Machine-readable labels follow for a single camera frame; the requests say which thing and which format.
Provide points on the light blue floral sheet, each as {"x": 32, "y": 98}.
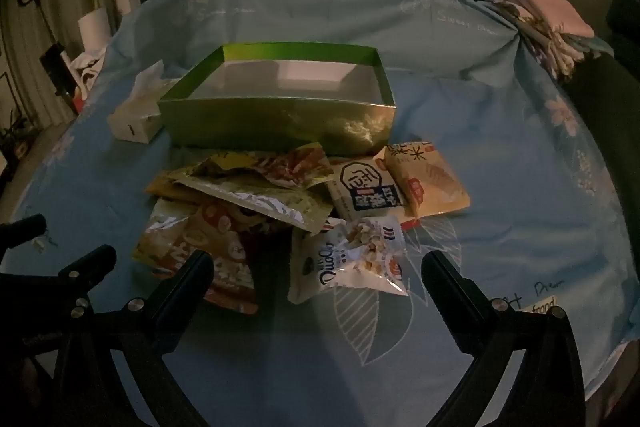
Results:
{"x": 500, "y": 207}

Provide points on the flat yellow snack packet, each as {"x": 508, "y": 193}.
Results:
{"x": 162, "y": 189}

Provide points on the white nut packet clear window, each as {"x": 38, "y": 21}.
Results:
{"x": 350, "y": 264}

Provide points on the white packet dark blue label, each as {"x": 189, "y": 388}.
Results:
{"x": 357, "y": 194}

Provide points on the beige packet black snowflake print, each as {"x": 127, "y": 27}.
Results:
{"x": 432, "y": 184}

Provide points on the white tissue pack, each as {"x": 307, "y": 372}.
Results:
{"x": 135, "y": 123}

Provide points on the yellow foil snack bag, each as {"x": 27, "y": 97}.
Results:
{"x": 265, "y": 204}

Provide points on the red orange snack packet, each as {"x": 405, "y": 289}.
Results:
{"x": 220, "y": 257}

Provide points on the green cardboard box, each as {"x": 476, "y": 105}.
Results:
{"x": 280, "y": 127}

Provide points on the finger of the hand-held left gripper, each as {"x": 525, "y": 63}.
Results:
{"x": 90, "y": 264}
{"x": 25, "y": 229}

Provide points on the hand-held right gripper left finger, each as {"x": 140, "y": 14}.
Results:
{"x": 187, "y": 283}

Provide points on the pink folded cloth pile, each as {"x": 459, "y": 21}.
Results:
{"x": 545, "y": 49}

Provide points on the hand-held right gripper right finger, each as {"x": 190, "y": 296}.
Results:
{"x": 447, "y": 287}

